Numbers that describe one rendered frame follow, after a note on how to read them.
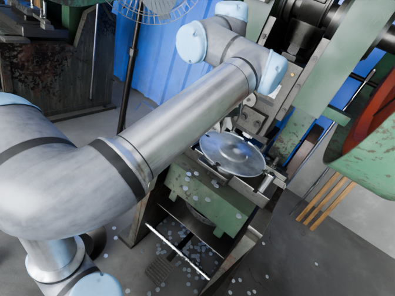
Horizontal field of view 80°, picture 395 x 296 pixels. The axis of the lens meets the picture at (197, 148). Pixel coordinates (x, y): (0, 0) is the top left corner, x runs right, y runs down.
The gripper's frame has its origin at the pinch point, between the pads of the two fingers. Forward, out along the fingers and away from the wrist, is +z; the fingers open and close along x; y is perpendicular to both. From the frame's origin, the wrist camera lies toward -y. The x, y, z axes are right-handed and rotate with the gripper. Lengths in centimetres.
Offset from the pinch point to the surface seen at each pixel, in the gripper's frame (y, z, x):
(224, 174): 5.0, 16.9, 1.3
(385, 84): -11, -3, 72
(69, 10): -147, -12, -69
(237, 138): -19.4, 21.6, 15.2
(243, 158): -4.8, 19.8, 12.3
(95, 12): -152, -9, -52
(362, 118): -3, 6, 59
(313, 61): -3.0, -18.1, 29.2
